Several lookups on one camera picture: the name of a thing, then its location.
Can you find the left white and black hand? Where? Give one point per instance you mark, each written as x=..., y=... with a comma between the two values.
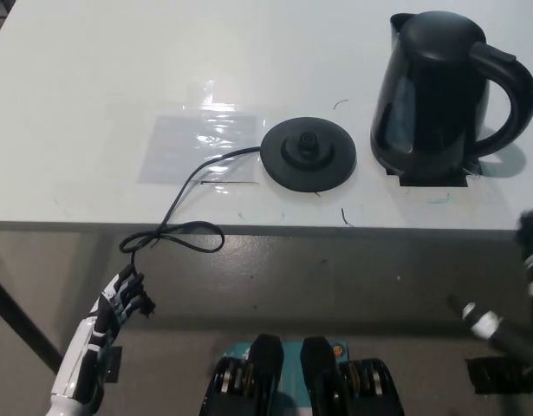
x=82, y=346

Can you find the black electric kettle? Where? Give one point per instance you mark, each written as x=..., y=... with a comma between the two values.
x=422, y=95

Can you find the black and teal robot body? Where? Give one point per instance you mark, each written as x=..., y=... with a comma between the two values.
x=266, y=381

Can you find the round black kettle base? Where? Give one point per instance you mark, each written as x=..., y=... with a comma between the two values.
x=309, y=167

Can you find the black tape patch on desk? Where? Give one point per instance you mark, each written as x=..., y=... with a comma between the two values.
x=435, y=182

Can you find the small black floor tape square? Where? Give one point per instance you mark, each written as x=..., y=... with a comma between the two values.
x=113, y=366

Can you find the black table leg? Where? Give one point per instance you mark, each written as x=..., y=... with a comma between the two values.
x=23, y=318

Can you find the grey sheet under clear tape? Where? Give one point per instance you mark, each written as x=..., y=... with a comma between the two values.
x=179, y=147

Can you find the large black floor tape patch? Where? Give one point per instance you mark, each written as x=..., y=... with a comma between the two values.
x=491, y=377

